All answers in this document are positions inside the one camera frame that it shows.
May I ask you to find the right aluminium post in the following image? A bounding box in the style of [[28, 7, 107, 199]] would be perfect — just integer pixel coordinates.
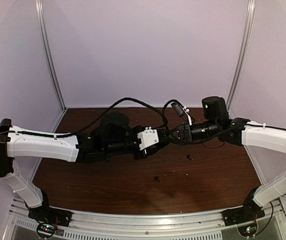
[[226, 0, 256, 110]]

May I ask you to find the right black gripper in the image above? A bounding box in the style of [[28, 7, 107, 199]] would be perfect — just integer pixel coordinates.
[[164, 119, 220, 146]]

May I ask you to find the aluminium front rail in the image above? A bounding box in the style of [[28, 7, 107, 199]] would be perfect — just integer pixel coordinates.
[[0, 198, 286, 240]]

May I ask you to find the aluminium post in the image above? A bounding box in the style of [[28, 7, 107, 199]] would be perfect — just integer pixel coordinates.
[[226, 0, 256, 110], [34, 0, 67, 111]]

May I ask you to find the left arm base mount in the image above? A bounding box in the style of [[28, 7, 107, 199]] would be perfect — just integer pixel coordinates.
[[28, 208, 72, 239]]

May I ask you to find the left aluminium post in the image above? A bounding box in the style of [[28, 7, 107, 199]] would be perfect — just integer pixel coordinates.
[[34, 0, 67, 111]]

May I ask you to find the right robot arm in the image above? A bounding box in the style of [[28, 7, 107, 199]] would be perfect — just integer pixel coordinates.
[[171, 96, 286, 221]]

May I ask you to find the left black cable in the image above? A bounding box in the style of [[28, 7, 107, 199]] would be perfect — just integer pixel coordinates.
[[0, 97, 170, 146]]

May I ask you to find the right black cable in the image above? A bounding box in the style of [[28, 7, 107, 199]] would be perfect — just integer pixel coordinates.
[[161, 99, 286, 148]]

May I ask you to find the black cable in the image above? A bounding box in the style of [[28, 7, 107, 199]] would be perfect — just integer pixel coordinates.
[[0, 97, 170, 146], [161, 99, 286, 148]]

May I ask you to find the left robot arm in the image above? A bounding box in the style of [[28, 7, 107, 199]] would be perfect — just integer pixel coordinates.
[[0, 112, 167, 222]]

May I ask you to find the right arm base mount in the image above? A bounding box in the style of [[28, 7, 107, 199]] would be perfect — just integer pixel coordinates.
[[221, 206, 265, 238]]

